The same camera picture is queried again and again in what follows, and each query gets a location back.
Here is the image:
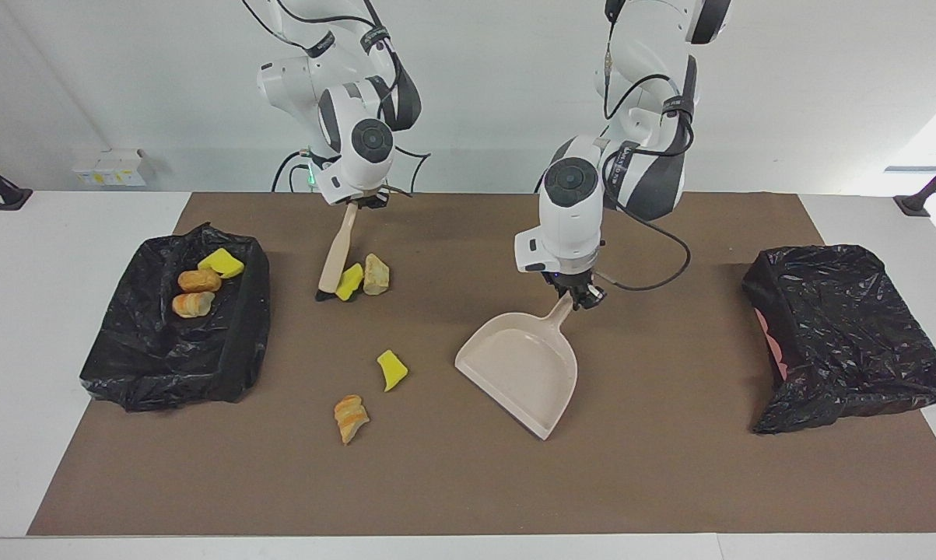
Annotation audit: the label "yellow sponge piece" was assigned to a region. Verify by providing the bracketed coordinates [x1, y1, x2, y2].
[377, 349, 408, 392]
[198, 248, 245, 279]
[335, 263, 365, 303]

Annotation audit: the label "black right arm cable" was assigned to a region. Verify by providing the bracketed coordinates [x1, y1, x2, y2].
[242, 0, 431, 195]

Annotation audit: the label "beige hand brush black bristles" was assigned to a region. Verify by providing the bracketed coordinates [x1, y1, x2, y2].
[316, 204, 359, 303]

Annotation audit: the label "black bag lined pink bin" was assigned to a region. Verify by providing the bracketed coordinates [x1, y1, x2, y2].
[741, 244, 936, 435]

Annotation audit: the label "beige bread chunk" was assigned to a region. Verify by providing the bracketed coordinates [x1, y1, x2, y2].
[172, 292, 215, 319]
[363, 253, 391, 296]

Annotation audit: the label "brown bread roll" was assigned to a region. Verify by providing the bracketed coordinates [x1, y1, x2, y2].
[177, 269, 223, 293]

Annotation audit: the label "beige plastic dustpan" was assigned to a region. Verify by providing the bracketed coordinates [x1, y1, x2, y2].
[454, 292, 579, 441]

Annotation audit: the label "brown table mat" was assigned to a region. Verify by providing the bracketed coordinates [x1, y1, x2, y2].
[26, 192, 936, 537]

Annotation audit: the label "white electrical box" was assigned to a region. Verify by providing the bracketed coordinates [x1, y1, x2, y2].
[72, 149, 148, 187]

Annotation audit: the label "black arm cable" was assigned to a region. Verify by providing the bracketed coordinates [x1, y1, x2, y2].
[242, 0, 431, 195]
[596, 43, 690, 292]

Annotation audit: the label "black base cable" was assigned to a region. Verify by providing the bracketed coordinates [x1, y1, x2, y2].
[272, 150, 314, 193]

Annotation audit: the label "striped croissant piece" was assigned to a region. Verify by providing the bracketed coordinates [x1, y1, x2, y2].
[334, 394, 371, 445]

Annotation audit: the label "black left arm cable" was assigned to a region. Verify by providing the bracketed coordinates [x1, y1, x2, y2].
[596, 43, 690, 292]

